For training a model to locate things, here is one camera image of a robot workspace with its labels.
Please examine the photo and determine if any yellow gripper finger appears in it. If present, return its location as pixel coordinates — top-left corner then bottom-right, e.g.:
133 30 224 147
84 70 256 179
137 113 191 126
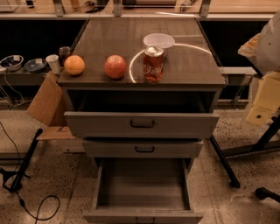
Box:
246 71 280 125

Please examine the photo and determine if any red coke can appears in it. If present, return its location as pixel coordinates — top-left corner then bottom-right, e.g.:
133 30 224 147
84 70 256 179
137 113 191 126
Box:
143 45 164 83

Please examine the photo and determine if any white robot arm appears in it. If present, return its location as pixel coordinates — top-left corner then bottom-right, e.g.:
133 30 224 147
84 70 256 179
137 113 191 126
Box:
238 11 280 125

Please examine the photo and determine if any grey drawer cabinet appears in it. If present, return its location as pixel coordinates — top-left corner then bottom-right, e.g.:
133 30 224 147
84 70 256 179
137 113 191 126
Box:
57 17 228 224

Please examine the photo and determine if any middle drawer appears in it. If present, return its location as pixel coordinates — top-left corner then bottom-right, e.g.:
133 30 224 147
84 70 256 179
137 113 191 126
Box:
82 140 203 158

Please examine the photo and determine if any drawer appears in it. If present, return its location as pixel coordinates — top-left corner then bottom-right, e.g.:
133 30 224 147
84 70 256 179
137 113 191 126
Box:
82 140 203 158
64 111 219 139
83 158 203 224

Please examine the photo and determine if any bottom drawer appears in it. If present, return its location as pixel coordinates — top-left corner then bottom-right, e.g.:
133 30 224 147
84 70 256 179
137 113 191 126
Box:
83 158 203 224

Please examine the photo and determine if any top drawer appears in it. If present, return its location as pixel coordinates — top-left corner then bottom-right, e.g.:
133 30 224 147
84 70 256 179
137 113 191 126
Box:
64 111 219 139

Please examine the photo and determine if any black caster foot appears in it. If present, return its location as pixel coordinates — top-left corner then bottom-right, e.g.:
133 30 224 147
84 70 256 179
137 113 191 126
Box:
255 187 280 203

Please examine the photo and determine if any white bowl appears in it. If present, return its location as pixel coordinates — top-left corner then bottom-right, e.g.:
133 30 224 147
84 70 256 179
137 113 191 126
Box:
143 33 175 55

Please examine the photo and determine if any red apple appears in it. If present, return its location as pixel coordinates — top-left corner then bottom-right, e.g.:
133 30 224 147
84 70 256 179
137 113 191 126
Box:
104 55 127 79

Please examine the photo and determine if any orange fruit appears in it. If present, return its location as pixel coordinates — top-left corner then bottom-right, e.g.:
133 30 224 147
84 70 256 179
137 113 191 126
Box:
64 55 85 75

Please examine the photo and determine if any dark glass jar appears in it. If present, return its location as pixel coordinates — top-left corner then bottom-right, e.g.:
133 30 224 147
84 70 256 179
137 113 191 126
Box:
59 46 71 65

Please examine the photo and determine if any brown cardboard box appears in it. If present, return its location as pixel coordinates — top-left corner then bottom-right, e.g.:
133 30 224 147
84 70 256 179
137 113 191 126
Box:
27 72 75 141

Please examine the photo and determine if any white paper cup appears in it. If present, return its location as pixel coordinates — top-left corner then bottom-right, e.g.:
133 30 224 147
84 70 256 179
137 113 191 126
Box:
45 54 60 74

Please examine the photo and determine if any blue bowl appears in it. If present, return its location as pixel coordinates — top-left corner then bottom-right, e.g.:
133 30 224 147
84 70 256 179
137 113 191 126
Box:
24 59 47 74

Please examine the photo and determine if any grey metal bowl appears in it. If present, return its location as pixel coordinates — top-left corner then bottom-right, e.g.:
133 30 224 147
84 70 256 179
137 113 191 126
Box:
0 55 24 72

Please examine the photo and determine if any black stand left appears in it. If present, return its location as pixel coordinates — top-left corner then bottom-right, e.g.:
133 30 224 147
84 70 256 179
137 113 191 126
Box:
0 129 43 193

